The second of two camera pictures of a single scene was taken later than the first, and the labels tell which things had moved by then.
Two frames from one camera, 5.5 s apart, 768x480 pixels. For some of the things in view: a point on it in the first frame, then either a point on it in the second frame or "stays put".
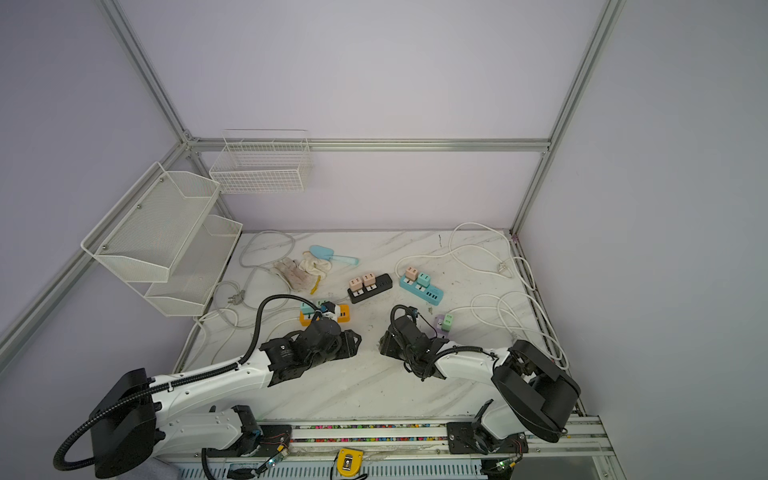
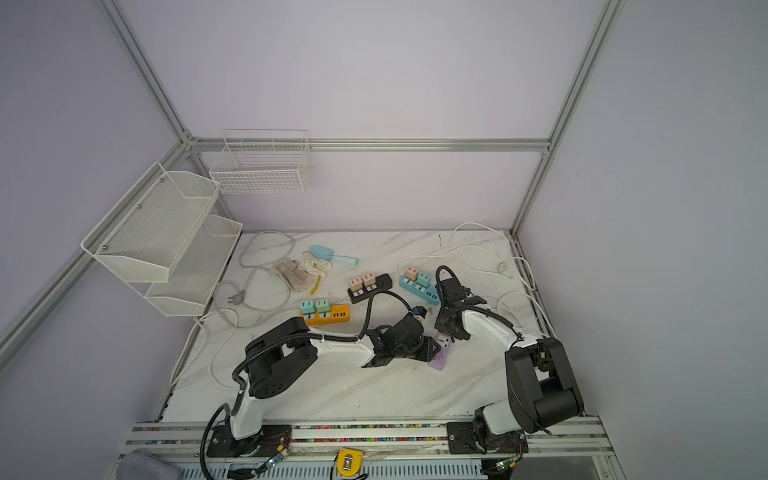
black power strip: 381,283 stays put
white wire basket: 264,160 stays put
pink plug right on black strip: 368,279 stays put
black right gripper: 387,345 → 439,323
